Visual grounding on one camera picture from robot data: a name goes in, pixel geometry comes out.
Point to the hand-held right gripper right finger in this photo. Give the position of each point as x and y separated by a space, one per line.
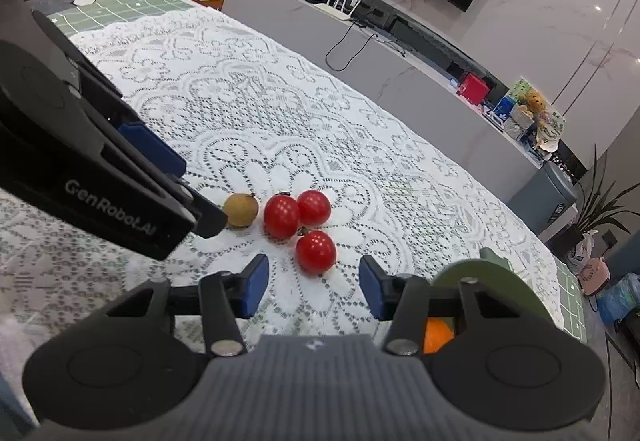
372 288

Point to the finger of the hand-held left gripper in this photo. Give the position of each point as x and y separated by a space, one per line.
150 147
60 42

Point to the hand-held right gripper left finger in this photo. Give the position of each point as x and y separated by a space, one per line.
254 286

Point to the red cherry tomato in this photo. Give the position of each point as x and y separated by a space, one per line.
316 252
281 217
314 207

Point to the brown kiwi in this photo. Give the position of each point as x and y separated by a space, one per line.
241 210

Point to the orange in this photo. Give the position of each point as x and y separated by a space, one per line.
437 337

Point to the green colander bowl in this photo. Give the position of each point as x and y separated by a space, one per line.
500 281

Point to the white lace tablecloth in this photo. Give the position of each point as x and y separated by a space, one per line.
250 111

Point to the orange wooden box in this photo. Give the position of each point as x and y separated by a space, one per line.
202 0

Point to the grey pedal trash can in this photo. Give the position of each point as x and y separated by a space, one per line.
547 198

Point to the potted plant with long leaves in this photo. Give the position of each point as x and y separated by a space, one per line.
567 241

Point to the grey television counter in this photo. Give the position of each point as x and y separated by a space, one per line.
425 91

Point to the white plastic bag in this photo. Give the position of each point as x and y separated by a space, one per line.
582 252

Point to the pink round appliance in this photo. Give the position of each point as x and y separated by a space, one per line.
594 277

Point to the blue box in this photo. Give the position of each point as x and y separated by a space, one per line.
505 109

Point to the red box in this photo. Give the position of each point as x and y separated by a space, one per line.
474 88

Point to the white cap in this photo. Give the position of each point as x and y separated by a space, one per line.
548 137

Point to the white router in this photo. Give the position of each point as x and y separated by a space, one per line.
340 8

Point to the colourful picture card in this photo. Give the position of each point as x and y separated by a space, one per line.
532 101

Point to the blue water bottle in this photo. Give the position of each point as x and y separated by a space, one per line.
620 298

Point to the black soundbar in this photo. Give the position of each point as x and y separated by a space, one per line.
420 41

